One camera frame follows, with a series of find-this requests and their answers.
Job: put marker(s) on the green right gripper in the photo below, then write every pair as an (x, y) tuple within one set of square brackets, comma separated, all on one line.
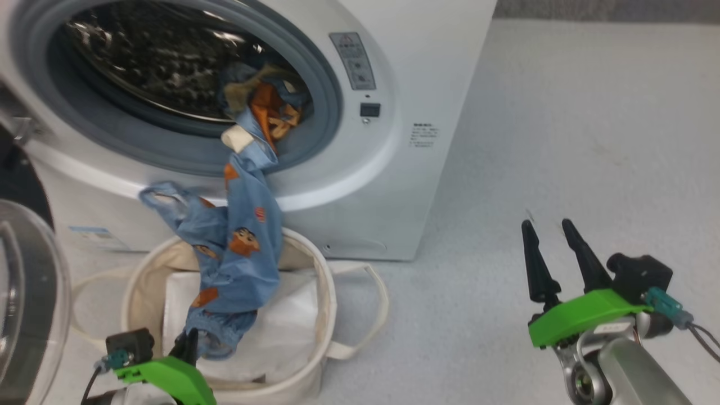
[(585, 318)]

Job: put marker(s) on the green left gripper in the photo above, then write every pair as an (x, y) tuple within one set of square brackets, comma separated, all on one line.
[(174, 377)]

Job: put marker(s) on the blue patterned garment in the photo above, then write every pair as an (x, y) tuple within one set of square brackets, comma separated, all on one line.
[(242, 264)]

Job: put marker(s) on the black-rimmed glass washer door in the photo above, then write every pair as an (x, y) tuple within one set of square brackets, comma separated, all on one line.
[(34, 315)]

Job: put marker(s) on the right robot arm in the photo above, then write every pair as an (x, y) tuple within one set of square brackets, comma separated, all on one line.
[(630, 371)]

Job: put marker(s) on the cream canvas laundry basket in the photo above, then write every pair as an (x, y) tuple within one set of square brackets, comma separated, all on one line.
[(292, 388)]

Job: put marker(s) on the white front-load washing machine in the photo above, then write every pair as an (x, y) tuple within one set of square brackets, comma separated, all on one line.
[(427, 84)]

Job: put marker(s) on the white folded cloth liner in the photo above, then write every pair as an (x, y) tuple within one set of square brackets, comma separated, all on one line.
[(281, 332)]

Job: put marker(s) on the blue energy label sticker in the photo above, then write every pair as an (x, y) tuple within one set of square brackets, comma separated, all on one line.
[(95, 236)]

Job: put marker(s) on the small printed text sticker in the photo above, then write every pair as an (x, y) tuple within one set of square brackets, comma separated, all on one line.
[(424, 135)]

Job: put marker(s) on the grey warning pictogram sticker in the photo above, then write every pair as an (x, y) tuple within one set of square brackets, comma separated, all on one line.
[(352, 59)]

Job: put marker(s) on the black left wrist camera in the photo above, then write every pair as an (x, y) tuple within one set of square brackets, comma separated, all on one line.
[(129, 343)]

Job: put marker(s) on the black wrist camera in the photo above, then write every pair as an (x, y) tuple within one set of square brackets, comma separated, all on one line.
[(129, 343), (641, 275)]

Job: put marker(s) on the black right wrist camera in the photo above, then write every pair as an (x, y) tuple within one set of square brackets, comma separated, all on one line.
[(641, 275)]

